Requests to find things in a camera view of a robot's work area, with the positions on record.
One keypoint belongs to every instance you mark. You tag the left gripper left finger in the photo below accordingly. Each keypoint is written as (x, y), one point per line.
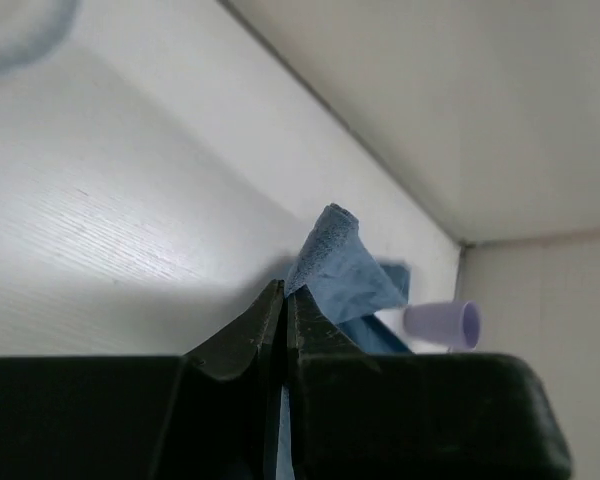
(234, 383)

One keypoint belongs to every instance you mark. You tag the white blue-rimmed plate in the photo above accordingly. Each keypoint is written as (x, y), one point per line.
(31, 30)

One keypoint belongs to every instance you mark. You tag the blue cloth napkin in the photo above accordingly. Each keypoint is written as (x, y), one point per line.
(349, 286)

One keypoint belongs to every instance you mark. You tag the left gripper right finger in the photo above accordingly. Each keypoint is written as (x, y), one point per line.
(324, 366)

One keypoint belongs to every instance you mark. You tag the lavender plastic cup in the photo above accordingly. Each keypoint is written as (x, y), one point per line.
(454, 324)

